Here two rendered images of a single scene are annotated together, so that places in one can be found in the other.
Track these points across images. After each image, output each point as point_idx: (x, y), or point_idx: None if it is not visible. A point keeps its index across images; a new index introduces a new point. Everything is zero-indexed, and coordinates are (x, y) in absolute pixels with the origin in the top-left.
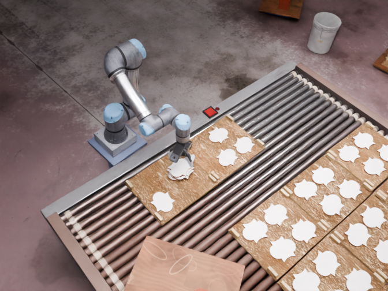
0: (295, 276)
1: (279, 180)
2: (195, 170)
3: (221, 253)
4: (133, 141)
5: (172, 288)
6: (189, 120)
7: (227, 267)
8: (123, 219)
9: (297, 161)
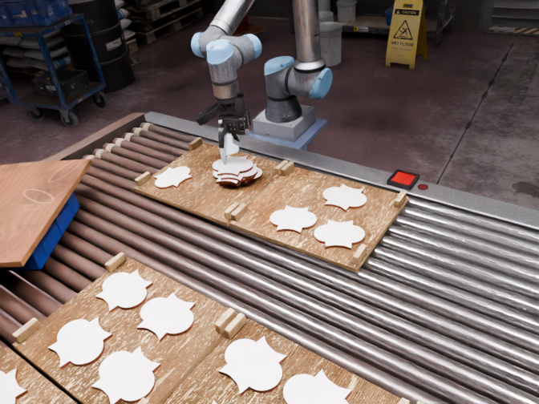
0: (9, 373)
1: None
2: (248, 192)
3: (84, 261)
4: (288, 136)
5: (0, 198)
6: (216, 48)
7: (22, 241)
8: (144, 162)
9: (350, 341)
